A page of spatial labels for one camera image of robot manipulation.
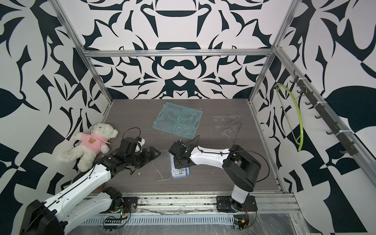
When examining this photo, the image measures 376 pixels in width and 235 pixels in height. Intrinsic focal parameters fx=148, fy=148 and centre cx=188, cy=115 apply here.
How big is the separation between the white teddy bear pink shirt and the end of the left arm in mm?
322

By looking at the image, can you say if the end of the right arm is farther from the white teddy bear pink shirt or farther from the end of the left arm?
the white teddy bear pink shirt

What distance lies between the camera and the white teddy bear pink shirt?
2.65ft

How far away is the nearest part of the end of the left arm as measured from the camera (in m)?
0.58
